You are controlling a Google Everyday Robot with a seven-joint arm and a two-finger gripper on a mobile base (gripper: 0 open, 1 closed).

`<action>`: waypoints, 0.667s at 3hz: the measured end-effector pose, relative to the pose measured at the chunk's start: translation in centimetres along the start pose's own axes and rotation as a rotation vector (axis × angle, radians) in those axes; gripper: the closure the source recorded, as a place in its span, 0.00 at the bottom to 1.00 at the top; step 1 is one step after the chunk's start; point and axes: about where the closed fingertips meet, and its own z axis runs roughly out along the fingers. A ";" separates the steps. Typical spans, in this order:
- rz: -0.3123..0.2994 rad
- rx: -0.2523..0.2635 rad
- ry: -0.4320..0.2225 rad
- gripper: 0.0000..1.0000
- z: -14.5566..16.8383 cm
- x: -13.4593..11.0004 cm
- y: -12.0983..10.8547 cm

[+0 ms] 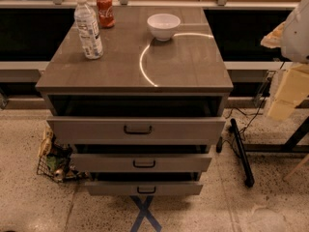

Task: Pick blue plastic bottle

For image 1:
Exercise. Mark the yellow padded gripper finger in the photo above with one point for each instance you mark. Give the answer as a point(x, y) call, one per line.
point(273, 39)
point(292, 90)

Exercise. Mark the clear plastic water bottle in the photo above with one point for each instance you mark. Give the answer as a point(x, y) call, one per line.
point(87, 26)

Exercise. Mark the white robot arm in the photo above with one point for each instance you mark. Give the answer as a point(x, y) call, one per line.
point(292, 37)

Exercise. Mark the black stand leg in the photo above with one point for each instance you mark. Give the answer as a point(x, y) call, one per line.
point(249, 179)

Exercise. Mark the white ceramic bowl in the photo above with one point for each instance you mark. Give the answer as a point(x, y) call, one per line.
point(163, 26)

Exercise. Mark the grey drawer cabinet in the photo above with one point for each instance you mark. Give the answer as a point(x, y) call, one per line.
point(140, 77)

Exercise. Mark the red soda can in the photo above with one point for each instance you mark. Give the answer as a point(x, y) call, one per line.
point(105, 13)

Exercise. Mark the bottom grey drawer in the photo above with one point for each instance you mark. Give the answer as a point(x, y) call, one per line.
point(143, 188)

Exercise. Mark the grey drawer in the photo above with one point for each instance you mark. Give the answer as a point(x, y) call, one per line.
point(137, 131)
point(141, 163)
point(143, 188)

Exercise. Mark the middle grey drawer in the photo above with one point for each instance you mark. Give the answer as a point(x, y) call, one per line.
point(141, 163)

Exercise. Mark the top grey drawer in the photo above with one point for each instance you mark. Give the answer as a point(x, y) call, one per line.
point(137, 131)

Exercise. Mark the wire basket with items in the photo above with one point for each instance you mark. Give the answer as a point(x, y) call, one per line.
point(54, 159)

